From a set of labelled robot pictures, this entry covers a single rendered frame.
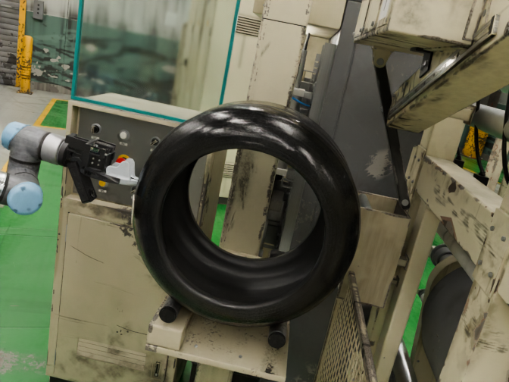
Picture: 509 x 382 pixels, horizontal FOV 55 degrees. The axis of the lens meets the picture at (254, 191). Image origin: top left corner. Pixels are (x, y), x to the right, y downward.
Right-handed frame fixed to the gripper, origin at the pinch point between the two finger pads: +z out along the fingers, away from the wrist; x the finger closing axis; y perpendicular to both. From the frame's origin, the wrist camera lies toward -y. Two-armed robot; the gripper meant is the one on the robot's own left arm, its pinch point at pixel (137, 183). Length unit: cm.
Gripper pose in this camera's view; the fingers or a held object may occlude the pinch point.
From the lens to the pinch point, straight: 127.6
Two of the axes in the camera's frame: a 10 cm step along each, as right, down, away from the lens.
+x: 1.1, -2.8, 9.6
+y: 2.9, -9.1, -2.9
